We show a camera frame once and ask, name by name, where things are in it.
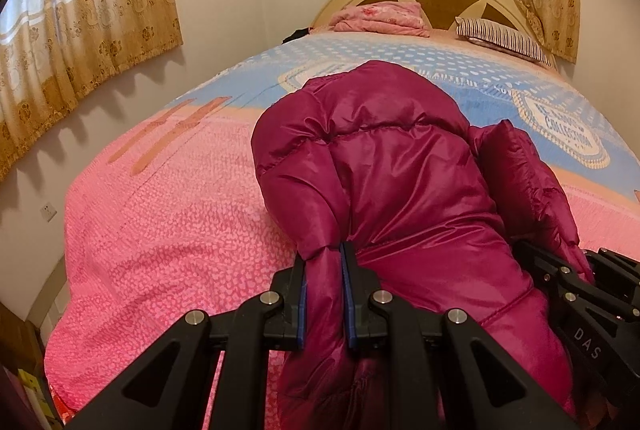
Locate wooden cabinet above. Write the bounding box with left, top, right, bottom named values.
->
left=0, top=300, right=56, bottom=430

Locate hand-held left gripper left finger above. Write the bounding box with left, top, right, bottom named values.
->
left=65, top=254, right=307, bottom=430

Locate pink and blue printed blanket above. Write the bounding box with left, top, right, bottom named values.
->
left=44, top=30, right=640, bottom=430

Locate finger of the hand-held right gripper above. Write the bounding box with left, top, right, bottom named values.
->
left=585, top=249, right=640, bottom=305
left=511, top=240, right=608, bottom=331

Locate striped pillow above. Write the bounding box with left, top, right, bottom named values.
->
left=455, top=17, right=553, bottom=68

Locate magenta down jacket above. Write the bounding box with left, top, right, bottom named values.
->
left=250, top=60, right=596, bottom=430

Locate folded pink quilt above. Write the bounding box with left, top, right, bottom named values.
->
left=332, top=1, right=432, bottom=38

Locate yellow box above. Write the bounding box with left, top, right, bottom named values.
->
left=17, top=365, right=57, bottom=423

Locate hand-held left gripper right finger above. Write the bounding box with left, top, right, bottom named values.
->
left=340, top=242, right=581, bottom=430

